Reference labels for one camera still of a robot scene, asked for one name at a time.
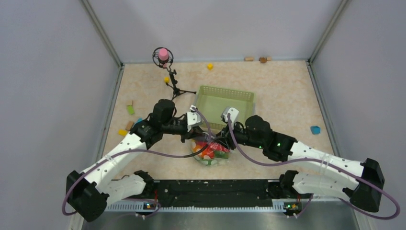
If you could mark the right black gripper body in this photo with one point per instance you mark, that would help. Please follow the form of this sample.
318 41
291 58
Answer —
241 136

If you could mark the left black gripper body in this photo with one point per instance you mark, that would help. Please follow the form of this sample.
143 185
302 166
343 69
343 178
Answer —
175 126

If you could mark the green toy cabbage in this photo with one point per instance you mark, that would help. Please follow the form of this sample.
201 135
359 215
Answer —
215 159

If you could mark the red orange toy pepper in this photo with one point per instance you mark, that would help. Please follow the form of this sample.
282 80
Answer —
197 146

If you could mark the clear zip top bag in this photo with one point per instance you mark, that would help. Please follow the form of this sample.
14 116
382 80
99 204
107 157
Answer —
204 140

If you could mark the red toy chili pepper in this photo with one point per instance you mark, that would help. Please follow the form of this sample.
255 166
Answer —
218 147

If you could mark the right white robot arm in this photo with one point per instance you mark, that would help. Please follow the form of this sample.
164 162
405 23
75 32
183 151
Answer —
359 183

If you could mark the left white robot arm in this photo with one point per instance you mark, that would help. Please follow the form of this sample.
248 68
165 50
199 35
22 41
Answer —
88 193

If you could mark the brown wooden block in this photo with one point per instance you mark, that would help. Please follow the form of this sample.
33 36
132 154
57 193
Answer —
129 125

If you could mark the green wooden block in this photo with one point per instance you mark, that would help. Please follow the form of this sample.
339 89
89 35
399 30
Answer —
130 110

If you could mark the yellow wooden block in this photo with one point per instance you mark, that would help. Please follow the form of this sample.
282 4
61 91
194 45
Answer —
122 132

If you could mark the light green plastic basket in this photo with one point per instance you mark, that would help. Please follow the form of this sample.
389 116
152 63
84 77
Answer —
211 102

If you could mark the blue toy block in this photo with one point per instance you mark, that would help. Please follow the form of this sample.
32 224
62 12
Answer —
315 130

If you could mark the pink microphone on tripod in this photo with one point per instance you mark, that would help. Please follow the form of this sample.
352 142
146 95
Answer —
163 58

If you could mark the brown cork piece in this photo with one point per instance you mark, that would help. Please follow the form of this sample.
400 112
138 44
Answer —
263 60

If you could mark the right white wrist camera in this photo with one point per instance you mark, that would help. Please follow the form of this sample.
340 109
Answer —
230 114

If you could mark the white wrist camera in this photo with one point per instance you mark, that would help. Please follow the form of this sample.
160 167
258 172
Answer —
230 114
193 117

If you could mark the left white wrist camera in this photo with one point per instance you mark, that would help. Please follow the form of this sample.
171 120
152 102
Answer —
193 117

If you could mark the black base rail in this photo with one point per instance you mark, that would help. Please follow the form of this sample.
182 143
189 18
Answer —
217 193

